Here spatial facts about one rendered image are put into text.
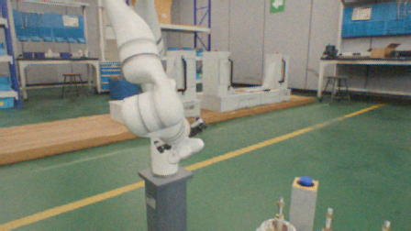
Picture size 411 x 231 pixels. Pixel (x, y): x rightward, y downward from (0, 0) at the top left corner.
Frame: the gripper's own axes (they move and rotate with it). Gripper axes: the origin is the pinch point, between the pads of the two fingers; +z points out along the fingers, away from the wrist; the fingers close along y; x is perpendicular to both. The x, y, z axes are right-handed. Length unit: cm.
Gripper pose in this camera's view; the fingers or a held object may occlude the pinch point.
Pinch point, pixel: (185, 139)
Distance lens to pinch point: 75.6
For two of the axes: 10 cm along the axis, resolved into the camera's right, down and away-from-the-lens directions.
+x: 4.7, 8.4, -2.7
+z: 1.2, 2.4, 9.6
